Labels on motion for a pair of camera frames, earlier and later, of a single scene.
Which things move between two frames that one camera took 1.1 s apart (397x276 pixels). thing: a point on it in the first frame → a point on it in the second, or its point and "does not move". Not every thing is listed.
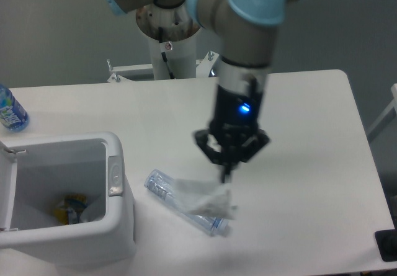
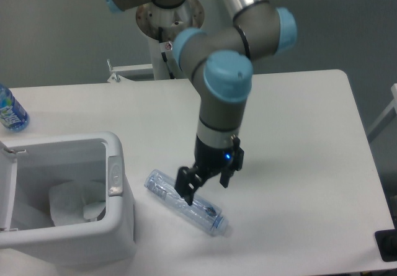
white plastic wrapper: (206, 198) → (76, 201)
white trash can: (36, 171) does not move
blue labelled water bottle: (13, 116) does not move
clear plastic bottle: (162, 189) does not move
